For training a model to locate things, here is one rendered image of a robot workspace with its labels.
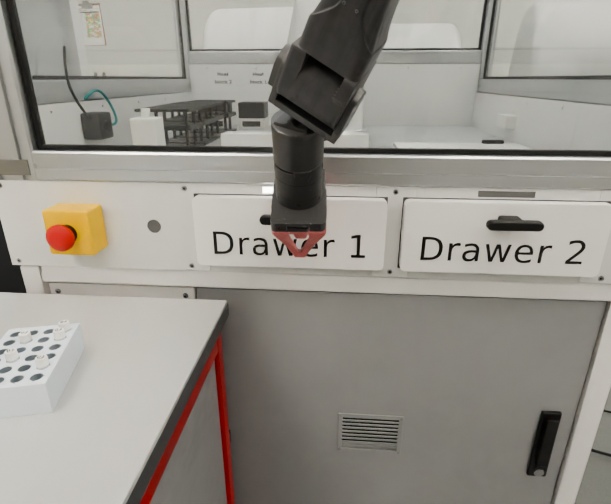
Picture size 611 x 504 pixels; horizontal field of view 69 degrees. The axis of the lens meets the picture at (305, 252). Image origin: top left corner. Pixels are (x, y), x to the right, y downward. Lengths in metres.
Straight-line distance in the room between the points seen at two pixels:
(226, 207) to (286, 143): 0.23
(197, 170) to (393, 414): 0.55
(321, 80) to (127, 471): 0.39
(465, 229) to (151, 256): 0.49
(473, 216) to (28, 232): 0.70
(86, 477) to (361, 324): 0.46
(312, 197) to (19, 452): 0.39
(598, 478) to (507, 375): 0.87
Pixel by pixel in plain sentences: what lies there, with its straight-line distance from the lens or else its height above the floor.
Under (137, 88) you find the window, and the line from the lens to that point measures 0.72.
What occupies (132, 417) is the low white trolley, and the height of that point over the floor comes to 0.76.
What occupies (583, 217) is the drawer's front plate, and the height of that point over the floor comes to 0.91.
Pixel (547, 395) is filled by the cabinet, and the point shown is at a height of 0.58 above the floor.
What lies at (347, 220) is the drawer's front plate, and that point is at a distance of 0.65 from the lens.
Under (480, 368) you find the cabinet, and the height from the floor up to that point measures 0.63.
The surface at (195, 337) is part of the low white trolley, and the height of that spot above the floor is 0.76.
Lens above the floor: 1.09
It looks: 22 degrees down
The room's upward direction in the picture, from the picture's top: straight up
